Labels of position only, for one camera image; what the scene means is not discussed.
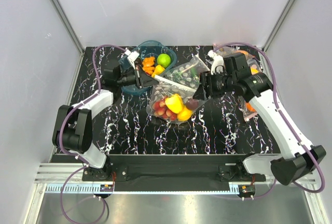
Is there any aluminium frame post left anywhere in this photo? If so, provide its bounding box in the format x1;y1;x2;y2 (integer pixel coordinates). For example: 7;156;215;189
50;0;85;54

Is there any green patterned zip bag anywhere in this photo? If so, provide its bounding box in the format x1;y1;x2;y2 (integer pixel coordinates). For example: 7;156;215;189
164;55;210;90

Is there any green fake apple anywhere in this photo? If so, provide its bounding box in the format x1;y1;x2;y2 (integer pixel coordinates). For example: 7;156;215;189
157;53;171;67

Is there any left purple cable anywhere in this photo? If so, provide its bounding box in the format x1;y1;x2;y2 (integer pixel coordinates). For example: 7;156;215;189
60;44;133;222

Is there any dark red fake plum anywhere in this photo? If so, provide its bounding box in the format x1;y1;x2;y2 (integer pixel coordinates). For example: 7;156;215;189
185;99;199;111

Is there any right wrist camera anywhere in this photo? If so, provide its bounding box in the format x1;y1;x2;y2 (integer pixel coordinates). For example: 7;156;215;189
208;50;224;75

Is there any purple cable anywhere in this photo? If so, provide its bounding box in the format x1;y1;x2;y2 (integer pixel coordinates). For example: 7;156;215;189
212;41;326;200
60;44;133;222

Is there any zip bag with yellow food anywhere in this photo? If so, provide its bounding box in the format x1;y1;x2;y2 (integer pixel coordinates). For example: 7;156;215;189
239;59;272;122

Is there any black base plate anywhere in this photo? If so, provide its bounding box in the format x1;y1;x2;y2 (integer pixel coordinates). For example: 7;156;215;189
89;155;264;180

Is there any yellow fake pear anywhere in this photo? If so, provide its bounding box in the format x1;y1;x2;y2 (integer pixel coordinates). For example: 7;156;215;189
151;65;165;78

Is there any zip bag with purple food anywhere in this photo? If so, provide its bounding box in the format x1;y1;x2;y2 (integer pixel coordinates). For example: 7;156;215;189
214;46;254;60

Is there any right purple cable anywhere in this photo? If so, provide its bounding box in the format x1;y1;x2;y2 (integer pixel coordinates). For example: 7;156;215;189
212;41;326;200

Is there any aluminium front rail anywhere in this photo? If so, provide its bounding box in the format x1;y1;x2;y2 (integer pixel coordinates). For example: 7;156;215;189
33;163;317;196

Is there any yellow fake lemon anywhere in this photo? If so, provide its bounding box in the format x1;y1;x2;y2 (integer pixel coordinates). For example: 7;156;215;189
177;106;193;121

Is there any aluminium frame post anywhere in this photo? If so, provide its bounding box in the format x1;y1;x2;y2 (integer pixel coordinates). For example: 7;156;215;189
262;0;297;52
50;0;85;54

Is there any polka dot zip bag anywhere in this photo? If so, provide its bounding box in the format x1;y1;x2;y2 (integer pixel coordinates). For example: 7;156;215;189
146;75;205;124

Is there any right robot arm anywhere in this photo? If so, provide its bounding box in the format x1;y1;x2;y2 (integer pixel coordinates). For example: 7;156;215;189
193;50;326;185

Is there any yellow fake bell pepper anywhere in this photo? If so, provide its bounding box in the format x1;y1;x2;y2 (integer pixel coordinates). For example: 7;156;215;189
165;94;184;114

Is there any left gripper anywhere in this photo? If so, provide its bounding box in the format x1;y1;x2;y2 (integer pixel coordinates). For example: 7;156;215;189
116;65;159;89

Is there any orange fake ginger piece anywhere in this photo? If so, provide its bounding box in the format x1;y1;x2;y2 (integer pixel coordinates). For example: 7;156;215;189
142;57;155;67

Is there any aluminium frame post right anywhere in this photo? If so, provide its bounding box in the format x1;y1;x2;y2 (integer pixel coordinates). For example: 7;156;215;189
262;0;297;52

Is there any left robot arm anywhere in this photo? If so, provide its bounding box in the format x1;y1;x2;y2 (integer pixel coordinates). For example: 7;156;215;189
52;59;159;180

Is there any teal transparent plastic tub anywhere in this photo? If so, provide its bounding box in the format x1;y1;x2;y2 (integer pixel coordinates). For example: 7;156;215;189
119;40;177;96

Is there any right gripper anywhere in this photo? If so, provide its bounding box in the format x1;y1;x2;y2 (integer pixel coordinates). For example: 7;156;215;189
192;70;236;101

